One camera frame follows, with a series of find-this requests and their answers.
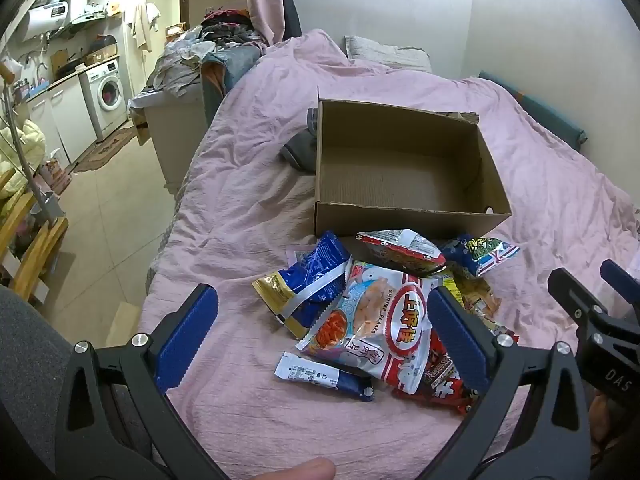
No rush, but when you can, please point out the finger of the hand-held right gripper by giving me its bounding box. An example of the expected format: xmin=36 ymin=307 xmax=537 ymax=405
xmin=600 ymin=259 xmax=640 ymax=306
xmin=547 ymin=268 xmax=608 ymax=321

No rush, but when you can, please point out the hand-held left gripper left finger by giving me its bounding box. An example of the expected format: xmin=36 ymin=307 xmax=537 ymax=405
xmin=56 ymin=283 xmax=231 ymax=480

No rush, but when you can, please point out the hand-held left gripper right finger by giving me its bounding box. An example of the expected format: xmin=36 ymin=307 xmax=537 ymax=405
xmin=427 ymin=285 xmax=593 ymax=480

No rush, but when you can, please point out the red snack packet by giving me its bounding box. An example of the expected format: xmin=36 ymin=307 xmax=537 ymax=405
xmin=392 ymin=327 xmax=481 ymax=417

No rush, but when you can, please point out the white shrimp chips bag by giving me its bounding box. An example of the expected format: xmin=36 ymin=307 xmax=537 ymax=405
xmin=295 ymin=259 xmax=443 ymax=395

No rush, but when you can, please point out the blue packet with green print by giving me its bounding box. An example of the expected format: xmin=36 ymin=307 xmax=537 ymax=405
xmin=442 ymin=233 xmax=521 ymax=278

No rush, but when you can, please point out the blue and gold snack packet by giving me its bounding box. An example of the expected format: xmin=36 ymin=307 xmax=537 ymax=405
xmin=251 ymin=231 xmax=351 ymax=340

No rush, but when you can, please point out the cardboard box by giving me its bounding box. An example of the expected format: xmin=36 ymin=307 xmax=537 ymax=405
xmin=314 ymin=86 xmax=513 ymax=238

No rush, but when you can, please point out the person's right hand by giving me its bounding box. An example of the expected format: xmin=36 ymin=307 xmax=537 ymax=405
xmin=587 ymin=392 xmax=621 ymax=453

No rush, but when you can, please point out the person's left hand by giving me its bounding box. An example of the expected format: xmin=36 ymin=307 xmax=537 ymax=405
xmin=250 ymin=457 xmax=337 ymax=480

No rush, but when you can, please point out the yellow snack packet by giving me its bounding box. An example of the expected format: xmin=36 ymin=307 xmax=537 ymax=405
xmin=440 ymin=267 xmax=502 ymax=321

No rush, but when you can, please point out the red and white noodle packet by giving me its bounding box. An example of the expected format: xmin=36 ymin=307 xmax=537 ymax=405
xmin=356 ymin=228 xmax=447 ymax=277

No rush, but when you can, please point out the small blue and white packet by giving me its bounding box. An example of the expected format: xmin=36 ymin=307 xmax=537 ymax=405
xmin=273 ymin=351 xmax=375 ymax=402

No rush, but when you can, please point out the grey fabric seat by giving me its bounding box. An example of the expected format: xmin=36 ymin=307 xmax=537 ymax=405
xmin=0 ymin=285 xmax=151 ymax=480

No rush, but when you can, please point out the wooden chair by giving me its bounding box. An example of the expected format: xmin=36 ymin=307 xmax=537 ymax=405
xmin=0 ymin=170 xmax=68 ymax=301

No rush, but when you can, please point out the teal mat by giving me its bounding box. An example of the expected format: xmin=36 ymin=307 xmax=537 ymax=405
xmin=478 ymin=71 xmax=587 ymax=151

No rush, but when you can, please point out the patterned floor rug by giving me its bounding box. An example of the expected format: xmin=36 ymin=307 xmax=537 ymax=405
xmin=72 ymin=127 xmax=138 ymax=175

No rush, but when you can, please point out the white storage box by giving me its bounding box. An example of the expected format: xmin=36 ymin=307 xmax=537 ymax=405
xmin=127 ymin=87 xmax=208 ymax=196

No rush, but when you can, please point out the grey cloth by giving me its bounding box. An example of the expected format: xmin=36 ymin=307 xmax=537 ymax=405
xmin=279 ymin=107 xmax=321 ymax=173

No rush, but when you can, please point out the white kitchen cabinet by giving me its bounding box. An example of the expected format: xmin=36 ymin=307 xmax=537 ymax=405
xmin=25 ymin=77 xmax=98 ymax=166

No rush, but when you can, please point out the white washing machine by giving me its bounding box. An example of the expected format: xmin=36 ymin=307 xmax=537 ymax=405
xmin=79 ymin=58 xmax=130 ymax=142

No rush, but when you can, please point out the pale yellow garment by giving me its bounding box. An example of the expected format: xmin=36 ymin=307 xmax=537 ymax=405
xmin=0 ymin=120 xmax=47 ymax=176

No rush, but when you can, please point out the blue and orange cloth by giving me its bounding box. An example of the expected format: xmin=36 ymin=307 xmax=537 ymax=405
xmin=201 ymin=47 xmax=266 ymax=126

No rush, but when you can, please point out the pile of clothes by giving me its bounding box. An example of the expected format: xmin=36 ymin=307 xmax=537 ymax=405
xmin=150 ymin=7 xmax=271 ymax=98

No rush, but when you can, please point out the grey pillow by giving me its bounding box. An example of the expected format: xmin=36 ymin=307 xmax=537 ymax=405
xmin=344 ymin=35 xmax=432 ymax=73

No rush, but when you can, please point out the hanging white towel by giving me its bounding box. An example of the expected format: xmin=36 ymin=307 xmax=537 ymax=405
xmin=131 ymin=2 xmax=161 ymax=53

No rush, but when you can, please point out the white water heater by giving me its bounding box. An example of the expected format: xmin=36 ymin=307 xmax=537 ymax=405
xmin=21 ymin=0 xmax=88 ymax=41

